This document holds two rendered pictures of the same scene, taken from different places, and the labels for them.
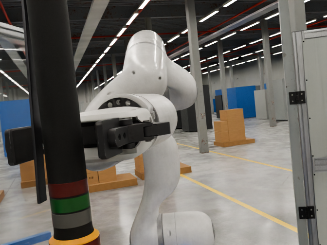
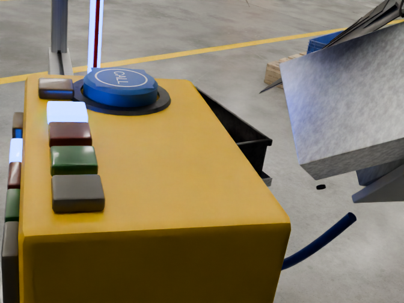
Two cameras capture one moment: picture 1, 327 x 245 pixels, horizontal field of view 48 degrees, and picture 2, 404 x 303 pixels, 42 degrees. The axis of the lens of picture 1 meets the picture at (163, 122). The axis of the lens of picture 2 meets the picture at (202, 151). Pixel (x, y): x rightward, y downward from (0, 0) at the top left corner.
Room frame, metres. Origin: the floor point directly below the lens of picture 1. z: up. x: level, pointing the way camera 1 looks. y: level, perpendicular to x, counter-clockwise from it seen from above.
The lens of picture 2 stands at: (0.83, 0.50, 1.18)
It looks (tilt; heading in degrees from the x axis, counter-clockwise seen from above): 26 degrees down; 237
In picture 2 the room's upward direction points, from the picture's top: 8 degrees clockwise
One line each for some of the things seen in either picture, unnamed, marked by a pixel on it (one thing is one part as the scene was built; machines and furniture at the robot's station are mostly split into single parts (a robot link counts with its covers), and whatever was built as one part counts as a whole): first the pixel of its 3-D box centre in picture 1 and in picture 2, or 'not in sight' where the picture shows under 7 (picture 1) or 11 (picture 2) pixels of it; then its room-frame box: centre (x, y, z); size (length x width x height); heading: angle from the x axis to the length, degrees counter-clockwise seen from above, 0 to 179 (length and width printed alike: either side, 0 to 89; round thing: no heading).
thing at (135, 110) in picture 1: (107, 130); not in sight; (0.42, 0.06, 1.67); 0.11 x 0.10 x 0.07; 166
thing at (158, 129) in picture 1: (136, 130); not in sight; (0.38, 0.03, 1.67); 0.08 x 0.06 x 0.01; 68
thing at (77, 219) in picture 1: (71, 215); not in sight; (0.31, 0.09, 1.61); 0.03 x 0.03 x 0.01
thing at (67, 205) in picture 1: (70, 201); not in sight; (0.31, 0.09, 1.62); 0.03 x 0.03 x 0.01
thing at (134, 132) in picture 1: (127, 134); not in sight; (0.32, 0.03, 1.67); 0.07 x 0.03 x 0.03; 166
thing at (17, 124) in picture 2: not in sight; (18, 144); (0.78, 0.23, 1.04); 0.02 x 0.01 x 0.03; 76
